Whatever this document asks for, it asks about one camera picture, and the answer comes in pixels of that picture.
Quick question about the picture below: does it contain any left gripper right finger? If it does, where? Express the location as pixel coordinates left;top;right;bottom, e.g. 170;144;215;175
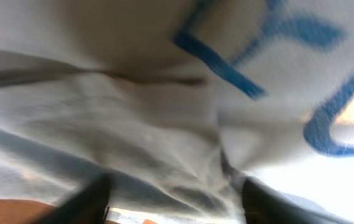
241;178;350;224

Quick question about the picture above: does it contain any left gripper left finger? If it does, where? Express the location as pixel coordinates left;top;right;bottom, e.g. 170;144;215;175
33;174;111;224

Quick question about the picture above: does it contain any light blue t-shirt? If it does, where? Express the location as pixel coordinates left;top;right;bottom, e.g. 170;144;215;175
0;0;354;223

